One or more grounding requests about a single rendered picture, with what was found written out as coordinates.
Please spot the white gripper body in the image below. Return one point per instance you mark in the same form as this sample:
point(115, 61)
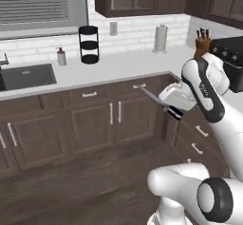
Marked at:
point(177, 98)

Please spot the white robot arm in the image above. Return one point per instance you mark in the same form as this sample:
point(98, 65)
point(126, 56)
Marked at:
point(221, 130)

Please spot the dark brown drawer front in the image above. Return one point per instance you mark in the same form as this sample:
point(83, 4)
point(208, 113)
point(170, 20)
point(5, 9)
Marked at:
point(186, 130)
point(183, 151)
point(76, 96)
point(126, 89)

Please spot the brown knife block with knives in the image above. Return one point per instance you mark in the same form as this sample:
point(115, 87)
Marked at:
point(201, 46)

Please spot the dark brown cupboard door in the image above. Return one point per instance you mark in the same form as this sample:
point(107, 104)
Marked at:
point(139, 121)
point(90, 127)
point(3, 162)
point(39, 140)

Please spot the white paper towel roll holder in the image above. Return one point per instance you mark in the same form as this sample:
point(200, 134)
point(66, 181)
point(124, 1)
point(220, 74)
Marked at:
point(160, 39)

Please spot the black hob knob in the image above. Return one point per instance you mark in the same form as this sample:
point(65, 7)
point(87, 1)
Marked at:
point(234, 58)
point(224, 53)
point(215, 49)

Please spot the black hob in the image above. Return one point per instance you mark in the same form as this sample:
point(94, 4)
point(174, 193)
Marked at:
point(232, 65)

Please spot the black three-tier stand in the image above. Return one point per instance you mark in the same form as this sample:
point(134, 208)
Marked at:
point(89, 45)

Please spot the grey soap dispenser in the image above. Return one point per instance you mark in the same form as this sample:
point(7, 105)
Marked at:
point(61, 58)

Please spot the dark grey sink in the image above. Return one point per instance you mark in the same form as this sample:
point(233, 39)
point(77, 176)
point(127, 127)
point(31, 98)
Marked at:
point(28, 76)

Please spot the dark brown fixed panel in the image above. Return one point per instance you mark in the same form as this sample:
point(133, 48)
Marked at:
point(19, 106)

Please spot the window with grey blind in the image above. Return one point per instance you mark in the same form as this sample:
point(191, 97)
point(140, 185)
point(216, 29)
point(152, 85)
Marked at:
point(34, 4)

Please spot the grey metal tap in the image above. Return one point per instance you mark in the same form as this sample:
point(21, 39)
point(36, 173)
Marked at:
point(3, 61)

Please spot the grey wall socket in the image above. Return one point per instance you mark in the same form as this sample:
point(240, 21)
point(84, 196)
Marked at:
point(113, 28)

